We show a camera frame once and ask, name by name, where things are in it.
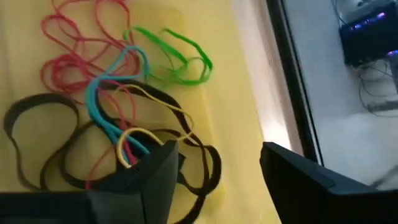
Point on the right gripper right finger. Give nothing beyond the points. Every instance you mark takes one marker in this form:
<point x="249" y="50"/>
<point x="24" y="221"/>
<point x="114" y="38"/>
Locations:
<point x="311" y="196"/>

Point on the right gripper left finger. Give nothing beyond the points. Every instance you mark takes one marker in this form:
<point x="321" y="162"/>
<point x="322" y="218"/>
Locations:
<point x="124" y="202"/>

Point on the yellow rubber band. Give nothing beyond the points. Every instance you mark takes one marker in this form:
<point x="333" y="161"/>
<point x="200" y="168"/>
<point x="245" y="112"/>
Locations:
<point x="119" y="149"/>

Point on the wide black rubber band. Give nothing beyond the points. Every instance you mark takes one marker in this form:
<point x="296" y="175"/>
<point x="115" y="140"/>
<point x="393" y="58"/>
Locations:
<point x="214" y="168"/>
<point x="37" y="99"/>
<point x="66" y="177"/>

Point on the red rubber band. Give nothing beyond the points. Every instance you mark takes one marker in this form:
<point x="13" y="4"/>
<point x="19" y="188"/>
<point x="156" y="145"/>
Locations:
<point x="43" y="26"/>
<point x="54" y="74"/>
<point x="132" y="107"/>

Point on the blue rubber band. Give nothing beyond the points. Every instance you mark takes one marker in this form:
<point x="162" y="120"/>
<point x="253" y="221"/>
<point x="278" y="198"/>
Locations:
<point x="93" y="102"/>

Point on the green rubber band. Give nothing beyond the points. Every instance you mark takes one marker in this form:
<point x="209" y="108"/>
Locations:
<point x="155" y="42"/>
<point x="199" y="51"/>

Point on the yellow translucent plastic bin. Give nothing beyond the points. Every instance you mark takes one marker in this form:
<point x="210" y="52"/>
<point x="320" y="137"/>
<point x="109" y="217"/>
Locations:
<point x="224" y="124"/>

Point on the black computer with purple lights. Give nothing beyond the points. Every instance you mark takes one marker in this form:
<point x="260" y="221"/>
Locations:
<point x="367" y="40"/>

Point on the black aluminium table frame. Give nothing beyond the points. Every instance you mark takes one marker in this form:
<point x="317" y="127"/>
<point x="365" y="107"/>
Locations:
<point x="289" y="62"/>

